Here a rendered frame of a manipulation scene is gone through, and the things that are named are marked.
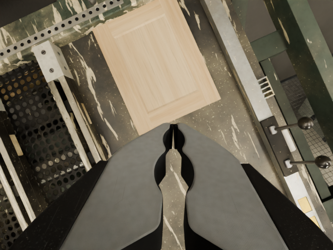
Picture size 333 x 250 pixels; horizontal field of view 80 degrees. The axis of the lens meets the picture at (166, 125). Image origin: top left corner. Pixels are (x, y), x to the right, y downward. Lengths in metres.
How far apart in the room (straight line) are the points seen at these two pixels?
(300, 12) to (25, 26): 0.92
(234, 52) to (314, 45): 0.26
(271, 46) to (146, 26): 0.46
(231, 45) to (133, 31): 0.34
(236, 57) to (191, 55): 0.15
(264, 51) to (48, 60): 0.76
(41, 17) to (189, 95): 0.57
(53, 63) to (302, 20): 0.83
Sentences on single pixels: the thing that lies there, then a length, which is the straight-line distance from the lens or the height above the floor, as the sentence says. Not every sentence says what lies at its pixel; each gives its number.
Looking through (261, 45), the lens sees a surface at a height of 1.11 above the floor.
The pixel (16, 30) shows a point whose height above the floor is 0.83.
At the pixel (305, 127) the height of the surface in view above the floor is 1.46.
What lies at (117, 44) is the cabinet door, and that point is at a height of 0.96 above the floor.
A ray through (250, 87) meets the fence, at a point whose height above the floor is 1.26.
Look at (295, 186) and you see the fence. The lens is 0.82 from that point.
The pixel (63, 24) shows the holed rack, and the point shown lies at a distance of 0.82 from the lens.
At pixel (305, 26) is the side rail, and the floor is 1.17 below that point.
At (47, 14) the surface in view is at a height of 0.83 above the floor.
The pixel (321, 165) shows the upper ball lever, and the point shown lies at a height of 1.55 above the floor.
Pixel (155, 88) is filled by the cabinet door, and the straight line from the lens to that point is 0.71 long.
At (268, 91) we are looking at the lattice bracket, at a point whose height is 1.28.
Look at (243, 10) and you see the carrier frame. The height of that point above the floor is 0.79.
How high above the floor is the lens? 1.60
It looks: 31 degrees down
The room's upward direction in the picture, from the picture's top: 157 degrees clockwise
